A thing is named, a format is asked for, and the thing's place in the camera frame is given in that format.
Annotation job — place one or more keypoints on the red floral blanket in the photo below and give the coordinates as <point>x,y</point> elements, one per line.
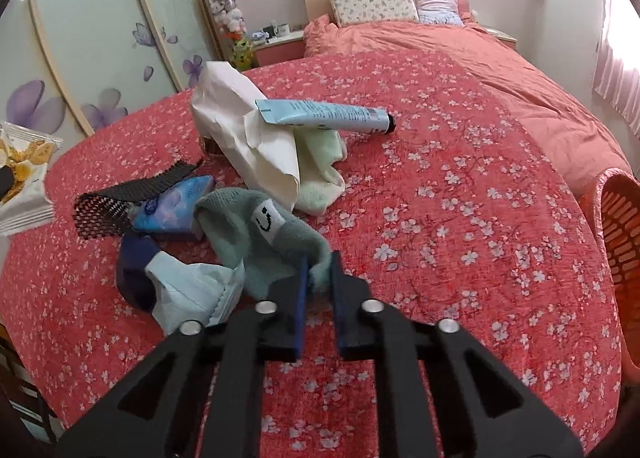
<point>450,188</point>

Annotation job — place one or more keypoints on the wardrobe with purple flowers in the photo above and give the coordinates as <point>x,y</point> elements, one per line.
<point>100,12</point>

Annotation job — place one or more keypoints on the pink nightstand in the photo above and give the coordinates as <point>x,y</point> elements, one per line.
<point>277,52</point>

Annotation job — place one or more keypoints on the dark blue cloth item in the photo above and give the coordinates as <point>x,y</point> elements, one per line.
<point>131,268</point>

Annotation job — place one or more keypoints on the blue tissue packet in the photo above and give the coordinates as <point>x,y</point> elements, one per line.
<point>170,210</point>

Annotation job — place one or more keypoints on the pink curtain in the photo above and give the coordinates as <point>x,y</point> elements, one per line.
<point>617,77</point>

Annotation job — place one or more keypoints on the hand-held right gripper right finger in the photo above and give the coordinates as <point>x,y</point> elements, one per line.
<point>336,308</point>

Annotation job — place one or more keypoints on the black mesh net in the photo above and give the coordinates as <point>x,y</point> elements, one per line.
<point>100,213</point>

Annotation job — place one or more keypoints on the dark wooden furniture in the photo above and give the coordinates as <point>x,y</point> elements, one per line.
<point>20,388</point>

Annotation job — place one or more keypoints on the white nightstand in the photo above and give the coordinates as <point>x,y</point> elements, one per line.
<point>502,37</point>

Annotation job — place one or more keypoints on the white mug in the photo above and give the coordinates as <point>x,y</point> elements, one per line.
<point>283,29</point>

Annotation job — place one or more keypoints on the pink striped pillow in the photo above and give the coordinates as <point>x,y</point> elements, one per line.
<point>437,5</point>

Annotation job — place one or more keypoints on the white biscuit snack packet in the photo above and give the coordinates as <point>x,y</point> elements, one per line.
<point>25,177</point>

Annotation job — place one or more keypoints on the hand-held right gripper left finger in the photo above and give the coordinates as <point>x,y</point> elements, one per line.
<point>301,308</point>

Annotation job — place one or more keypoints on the light blue tube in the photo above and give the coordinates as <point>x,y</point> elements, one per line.
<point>320,113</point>

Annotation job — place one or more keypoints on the floral white pillow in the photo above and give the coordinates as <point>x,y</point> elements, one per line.
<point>372,2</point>

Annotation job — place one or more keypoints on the green sock with smiley face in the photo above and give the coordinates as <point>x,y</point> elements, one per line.
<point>235,233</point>

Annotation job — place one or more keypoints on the pink duvet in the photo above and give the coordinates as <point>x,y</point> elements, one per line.
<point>475,52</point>

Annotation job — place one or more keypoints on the white paper bag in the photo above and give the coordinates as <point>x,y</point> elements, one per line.
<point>225,107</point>

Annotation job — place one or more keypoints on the dark brown crumpled item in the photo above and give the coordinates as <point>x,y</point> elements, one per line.
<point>210,145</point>

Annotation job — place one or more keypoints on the orange plastic basket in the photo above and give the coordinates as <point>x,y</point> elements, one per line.
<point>620,218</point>

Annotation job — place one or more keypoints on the light blue face mask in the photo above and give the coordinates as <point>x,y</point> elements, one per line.
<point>185,293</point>

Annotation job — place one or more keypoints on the clear tube of plush toys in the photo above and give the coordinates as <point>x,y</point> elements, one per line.
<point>225,12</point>

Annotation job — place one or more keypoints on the yellow green plush toy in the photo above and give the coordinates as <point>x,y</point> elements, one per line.
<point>242,53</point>

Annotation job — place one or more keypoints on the light green cloth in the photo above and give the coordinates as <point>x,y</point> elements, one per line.
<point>315,188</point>

